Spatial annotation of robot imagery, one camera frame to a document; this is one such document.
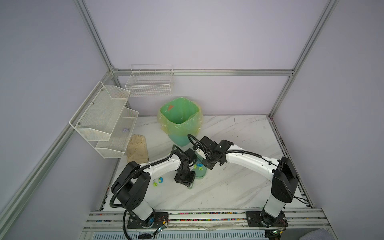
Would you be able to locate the green plastic dustpan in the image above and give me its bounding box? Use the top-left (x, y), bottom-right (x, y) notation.
top-left (186, 149), bottom-right (207, 189)

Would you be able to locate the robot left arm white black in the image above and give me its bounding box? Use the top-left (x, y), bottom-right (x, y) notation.
top-left (109, 145), bottom-right (198, 222)

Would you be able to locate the robot right arm white black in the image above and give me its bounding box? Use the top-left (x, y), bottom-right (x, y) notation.
top-left (188, 134), bottom-right (304, 226)

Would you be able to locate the paper scraps cluster centre top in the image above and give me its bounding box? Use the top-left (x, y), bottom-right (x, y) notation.
top-left (194, 164), bottom-right (204, 171)

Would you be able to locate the paper scraps cluster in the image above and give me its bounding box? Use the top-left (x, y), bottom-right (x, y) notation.
top-left (194, 164), bottom-right (204, 171)
top-left (153, 177), bottom-right (164, 187)

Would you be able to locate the paper scraps cluster far left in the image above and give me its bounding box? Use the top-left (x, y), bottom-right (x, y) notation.
top-left (153, 177), bottom-right (164, 187)

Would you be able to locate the green trash bin with bag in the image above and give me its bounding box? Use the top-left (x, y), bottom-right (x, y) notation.
top-left (157, 97), bottom-right (203, 147)

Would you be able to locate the beige glove left side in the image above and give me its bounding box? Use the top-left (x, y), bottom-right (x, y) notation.
top-left (126, 135), bottom-right (149, 164)

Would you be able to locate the white mesh two-tier shelf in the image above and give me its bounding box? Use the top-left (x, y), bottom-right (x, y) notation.
top-left (69, 82), bottom-right (139, 159)

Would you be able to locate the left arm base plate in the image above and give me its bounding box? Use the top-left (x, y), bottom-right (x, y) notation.
top-left (126, 212), bottom-right (169, 229)

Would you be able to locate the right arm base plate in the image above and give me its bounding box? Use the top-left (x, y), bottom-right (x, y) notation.
top-left (246, 211), bottom-right (288, 228)

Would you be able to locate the white wire basket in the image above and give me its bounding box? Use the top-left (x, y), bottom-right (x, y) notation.
top-left (125, 65), bottom-right (175, 97)

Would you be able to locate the white slotted cable duct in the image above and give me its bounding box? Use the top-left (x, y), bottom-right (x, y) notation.
top-left (92, 230), bottom-right (269, 240)

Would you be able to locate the aluminium front rail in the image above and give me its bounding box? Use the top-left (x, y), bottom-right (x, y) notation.
top-left (83, 208), bottom-right (331, 232)

